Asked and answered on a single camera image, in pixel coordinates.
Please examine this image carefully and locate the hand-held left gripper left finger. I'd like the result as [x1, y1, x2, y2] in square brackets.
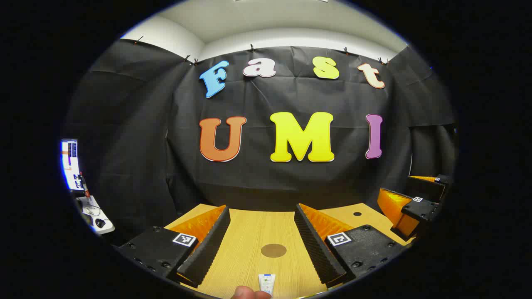
[118, 205, 231, 288]

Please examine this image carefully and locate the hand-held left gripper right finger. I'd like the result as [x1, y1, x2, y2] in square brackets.
[294, 203, 407, 288]

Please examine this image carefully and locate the round brown coaster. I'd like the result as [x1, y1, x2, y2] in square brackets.
[261, 244, 287, 258]

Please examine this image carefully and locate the white toothpaste tube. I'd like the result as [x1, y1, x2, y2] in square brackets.
[258, 273, 276, 296]

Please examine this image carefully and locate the wooden desktop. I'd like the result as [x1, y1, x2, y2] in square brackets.
[164, 203, 416, 299]

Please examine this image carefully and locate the black backdrop cloth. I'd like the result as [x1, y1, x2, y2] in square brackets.
[62, 39, 460, 245]

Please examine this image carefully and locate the white side table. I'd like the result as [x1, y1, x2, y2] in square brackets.
[75, 194, 116, 235]

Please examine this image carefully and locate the computer monitor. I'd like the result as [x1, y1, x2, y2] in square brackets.
[60, 139, 84, 191]

